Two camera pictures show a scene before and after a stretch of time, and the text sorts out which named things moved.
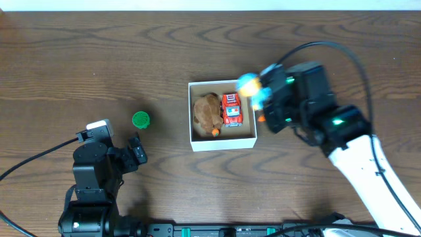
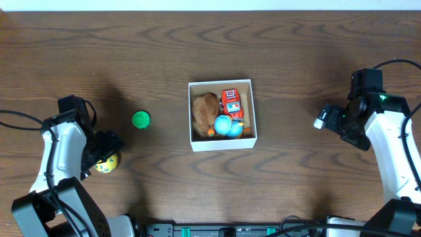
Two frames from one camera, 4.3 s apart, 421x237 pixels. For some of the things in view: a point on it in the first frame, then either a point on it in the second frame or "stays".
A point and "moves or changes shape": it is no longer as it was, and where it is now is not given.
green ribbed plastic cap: (141, 120) stays
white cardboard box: (229, 137) stays
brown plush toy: (207, 113) stays
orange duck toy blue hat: (250, 85) → (224, 124)
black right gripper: (273, 103) → (339, 123)
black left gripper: (132, 157) → (106, 145)
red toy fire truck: (231, 109) moves or changes shape
